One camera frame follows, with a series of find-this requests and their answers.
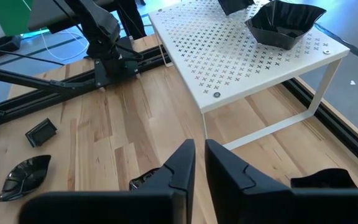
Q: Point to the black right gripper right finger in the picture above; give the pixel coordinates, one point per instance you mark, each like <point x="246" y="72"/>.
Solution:
<point x="259" y="205"/>

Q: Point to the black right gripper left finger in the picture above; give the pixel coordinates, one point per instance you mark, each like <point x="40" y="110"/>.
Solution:
<point x="154" y="205"/>

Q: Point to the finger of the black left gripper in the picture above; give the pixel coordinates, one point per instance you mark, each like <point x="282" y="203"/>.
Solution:
<point x="228" y="4"/>
<point x="244" y="3"/>

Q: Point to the large wavy square black plate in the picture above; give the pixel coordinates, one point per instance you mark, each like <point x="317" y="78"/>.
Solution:
<point x="278" y="34"/>

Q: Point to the black cup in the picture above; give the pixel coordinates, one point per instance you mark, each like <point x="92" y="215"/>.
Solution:
<point x="40" y="133"/>
<point x="322" y="179"/>

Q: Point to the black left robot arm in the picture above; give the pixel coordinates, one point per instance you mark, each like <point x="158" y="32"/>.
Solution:
<point x="101" y="31"/>

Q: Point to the white perforated metal shelf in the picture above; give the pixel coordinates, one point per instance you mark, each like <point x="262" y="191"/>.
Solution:
<point x="222" y="62"/>

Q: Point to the white floor scrap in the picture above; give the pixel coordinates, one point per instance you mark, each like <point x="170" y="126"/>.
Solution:
<point x="352" y="82"/>

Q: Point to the grey desk top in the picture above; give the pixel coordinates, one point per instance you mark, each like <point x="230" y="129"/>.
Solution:
<point x="51" y="14"/>

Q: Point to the black aluminium frame rail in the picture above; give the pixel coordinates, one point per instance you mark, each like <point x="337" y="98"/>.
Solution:
<point x="337" y="127"/>

